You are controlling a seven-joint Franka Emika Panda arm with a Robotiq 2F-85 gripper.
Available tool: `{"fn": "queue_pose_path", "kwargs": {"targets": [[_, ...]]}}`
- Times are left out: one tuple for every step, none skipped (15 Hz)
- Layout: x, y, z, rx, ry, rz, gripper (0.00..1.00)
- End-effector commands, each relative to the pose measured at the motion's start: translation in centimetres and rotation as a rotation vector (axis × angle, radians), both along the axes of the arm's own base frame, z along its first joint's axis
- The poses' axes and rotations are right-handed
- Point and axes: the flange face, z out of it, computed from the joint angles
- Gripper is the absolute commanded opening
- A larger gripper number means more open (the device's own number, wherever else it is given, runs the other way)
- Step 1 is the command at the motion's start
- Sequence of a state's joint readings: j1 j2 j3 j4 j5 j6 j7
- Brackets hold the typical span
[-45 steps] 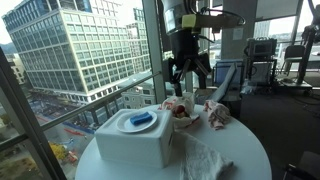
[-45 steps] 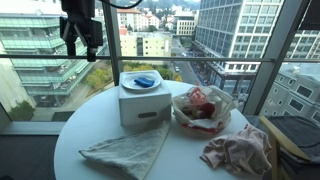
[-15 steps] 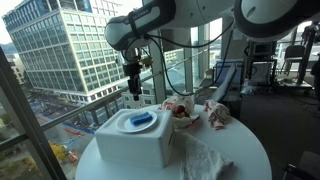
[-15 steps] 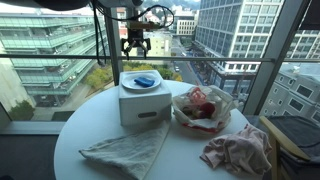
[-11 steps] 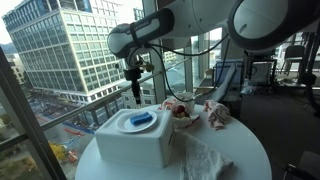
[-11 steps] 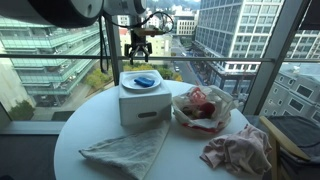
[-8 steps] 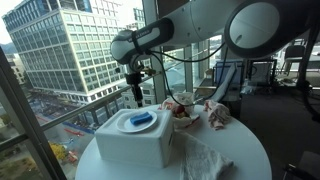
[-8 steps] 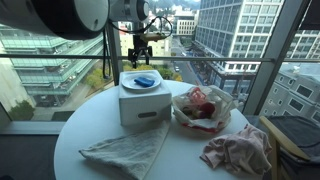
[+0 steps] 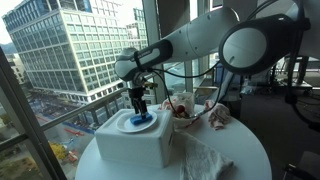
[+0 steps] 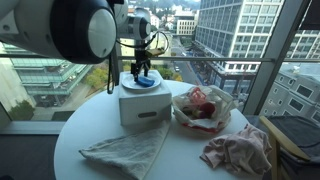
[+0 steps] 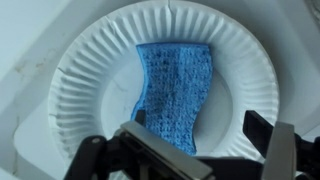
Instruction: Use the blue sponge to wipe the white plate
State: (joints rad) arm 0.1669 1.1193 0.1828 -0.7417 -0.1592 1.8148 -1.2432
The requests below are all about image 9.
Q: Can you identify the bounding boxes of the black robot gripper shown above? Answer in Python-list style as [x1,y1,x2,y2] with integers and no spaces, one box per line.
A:
[128,84,150,120]

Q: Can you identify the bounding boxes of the blue sponge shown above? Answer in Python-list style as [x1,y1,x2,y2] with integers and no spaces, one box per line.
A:
[129,112,154,126]

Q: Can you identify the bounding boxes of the white paper plate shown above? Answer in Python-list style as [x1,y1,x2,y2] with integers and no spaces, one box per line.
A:
[115,109,159,134]

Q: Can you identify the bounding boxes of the white foam box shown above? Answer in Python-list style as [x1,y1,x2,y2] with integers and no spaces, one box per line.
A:
[94,108,175,169]

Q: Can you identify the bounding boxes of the horizontal window railing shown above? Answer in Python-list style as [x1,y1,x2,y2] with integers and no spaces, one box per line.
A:
[0,88,129,151]

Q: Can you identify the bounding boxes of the vertical window mullion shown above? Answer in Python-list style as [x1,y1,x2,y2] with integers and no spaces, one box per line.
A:
[142,0,168,104]

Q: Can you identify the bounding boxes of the pink crumpled cloth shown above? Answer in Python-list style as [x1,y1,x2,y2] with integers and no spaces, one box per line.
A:
[203,99,232,131]

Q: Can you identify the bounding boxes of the white towel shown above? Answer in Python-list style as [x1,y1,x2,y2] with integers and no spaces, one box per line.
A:
[174,129,234,180]

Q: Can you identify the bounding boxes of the cluttered background desk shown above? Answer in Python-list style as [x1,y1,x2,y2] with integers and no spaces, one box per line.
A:
[233,56,320,98]

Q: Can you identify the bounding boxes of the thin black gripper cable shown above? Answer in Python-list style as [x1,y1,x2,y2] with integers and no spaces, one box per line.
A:
[146,59,224,120]

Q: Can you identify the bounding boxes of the slanted dark window frame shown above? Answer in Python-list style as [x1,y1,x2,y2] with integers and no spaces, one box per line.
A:
[0,46,68,180]

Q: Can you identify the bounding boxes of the thick black cable bundle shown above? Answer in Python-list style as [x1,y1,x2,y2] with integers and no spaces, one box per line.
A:
[284,0,320,133]

